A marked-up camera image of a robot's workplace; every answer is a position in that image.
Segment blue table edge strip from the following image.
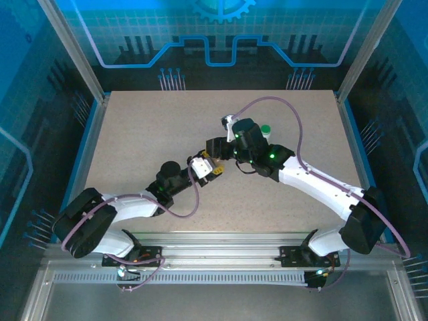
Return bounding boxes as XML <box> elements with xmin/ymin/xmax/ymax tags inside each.
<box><xmin>49</xmin><ymin>98</ymin><xmax>103</xmax><ymax>244</ymax></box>
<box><xmin>343</xmin><ymin>98</ymin><xmax>395</xmax><ymax>244</ymax></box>

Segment grey metal shelf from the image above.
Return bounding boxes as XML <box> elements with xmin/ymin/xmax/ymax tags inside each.
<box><xmin>19</xmin><ymin>260</ymin><xmax>423</xmax><ymax>321</ymax></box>

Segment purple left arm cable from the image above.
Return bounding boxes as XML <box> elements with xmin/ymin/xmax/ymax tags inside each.
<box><xmin>61</xmin><ymin>160</ymin><xmax>201</xmax><ymax>292</ymax></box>

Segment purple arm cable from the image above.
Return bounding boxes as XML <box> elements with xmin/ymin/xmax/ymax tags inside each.
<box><xmin>232</xmin><ymin>96</ymin><xmax>411</xmax><ymax>292</ymax></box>
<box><xmin>61</xmin><ymin>160</ymin><xmax>201</xmax><ymax>292</ymax></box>

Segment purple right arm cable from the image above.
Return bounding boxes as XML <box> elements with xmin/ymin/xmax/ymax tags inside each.
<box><xmin>232</xmin><ymin>96</ymin><xmax>411</xmax><ymax>292</ymax></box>

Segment aluminium front rail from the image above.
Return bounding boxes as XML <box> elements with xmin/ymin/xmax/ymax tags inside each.
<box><xmin>43</xmin><ymin>231</ymin><xmax>401</xmax><ymax>272</ymax></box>

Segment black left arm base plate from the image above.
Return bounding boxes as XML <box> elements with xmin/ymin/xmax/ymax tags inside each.
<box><xmin>101</xmin><ymin>245</ymin><xmax>164</xmax><ymax>268</ymax></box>

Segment aluminium side rail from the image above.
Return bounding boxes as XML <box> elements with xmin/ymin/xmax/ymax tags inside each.
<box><xmin>55</xmin><ymin>95</ymin><xmax>111</xmax><ymax>243</ymax></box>

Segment slotted grey cable duct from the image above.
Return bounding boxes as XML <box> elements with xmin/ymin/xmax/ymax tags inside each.
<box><xmin>52</xmin><ymin>271</ymin><xmax>310</xmax><ymax>286</ymax></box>

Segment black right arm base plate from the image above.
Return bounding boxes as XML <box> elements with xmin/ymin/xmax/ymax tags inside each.
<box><xmin>278</xmin><ymin>245</ymin><xmax>341</xmax><ymax>268</ymax></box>

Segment aluminium frame post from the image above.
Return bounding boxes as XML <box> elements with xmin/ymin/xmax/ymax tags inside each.
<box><xmin>37</xmin><ymin>0</ymin><xmax>112</xmax><ymax>104</ymax></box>
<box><xmin>335</xmin><ymin>0</ymin><xmax>404</xmax><ymax>104</ymax></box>

